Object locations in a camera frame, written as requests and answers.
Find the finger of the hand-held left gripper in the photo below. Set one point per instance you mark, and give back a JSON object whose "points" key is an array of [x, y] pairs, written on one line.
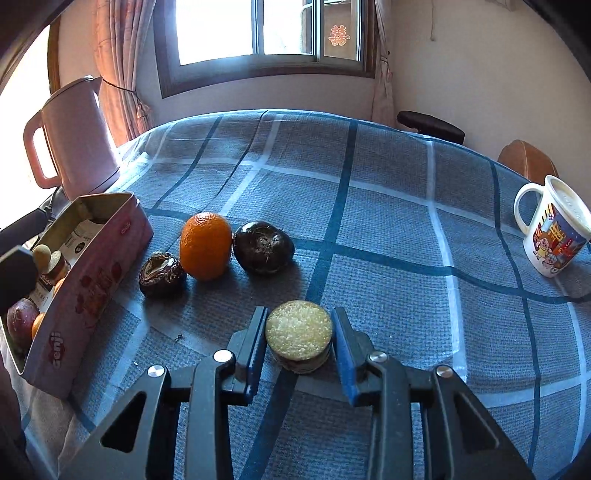
{"points": [[16, 277], [18, 227]]}

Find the white printed mug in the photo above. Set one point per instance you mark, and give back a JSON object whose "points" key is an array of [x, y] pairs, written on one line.
{"points": [[554, 230]]}

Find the pink tin box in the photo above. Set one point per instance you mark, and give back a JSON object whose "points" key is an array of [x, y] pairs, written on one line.
{"points": [[92, 295]]}

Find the dark round fruit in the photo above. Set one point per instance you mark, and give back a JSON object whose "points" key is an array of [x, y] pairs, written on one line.
{"points": [[263, 247]]}

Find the purple passion fruit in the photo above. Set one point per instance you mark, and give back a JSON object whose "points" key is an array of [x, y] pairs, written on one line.
{"points": [[21, 316]]}

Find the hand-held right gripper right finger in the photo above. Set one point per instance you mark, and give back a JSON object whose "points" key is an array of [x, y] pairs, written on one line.
{"points": [[344, 355]]}

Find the brown framed window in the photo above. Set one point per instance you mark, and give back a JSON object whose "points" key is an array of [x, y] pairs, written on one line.
{"points": [[258, 37]]}

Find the dark round stool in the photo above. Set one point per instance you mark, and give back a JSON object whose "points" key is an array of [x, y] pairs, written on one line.
{"points": [[431, 124]]}

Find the small yellow round fruit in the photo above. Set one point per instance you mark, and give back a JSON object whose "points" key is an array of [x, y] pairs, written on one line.
{"points": [[41, 254]]}

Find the orange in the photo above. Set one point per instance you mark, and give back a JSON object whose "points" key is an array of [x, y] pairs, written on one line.
{"points": [[205, 244]]}

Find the printed paper sheet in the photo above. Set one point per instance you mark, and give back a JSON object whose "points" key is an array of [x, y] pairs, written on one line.
{"points": [[78, 235]]}

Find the pink patterned curtain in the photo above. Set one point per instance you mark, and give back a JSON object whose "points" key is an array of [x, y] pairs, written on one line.
{"points": [[383, 69], [120, 69]]}

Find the red window decal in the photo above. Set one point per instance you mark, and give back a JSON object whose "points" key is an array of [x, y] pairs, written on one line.
{"points": [[338, 34]]}

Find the dark wrinkled fruit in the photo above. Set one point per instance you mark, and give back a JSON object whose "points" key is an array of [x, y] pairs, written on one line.
{"points": [[161, 274]]}

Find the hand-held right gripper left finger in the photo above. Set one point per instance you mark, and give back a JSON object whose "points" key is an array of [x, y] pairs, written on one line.
{"points": [[258, 350]]}

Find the pink electric kettle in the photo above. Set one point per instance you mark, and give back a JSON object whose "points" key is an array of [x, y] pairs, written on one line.
{"points": [[76, 134]]}

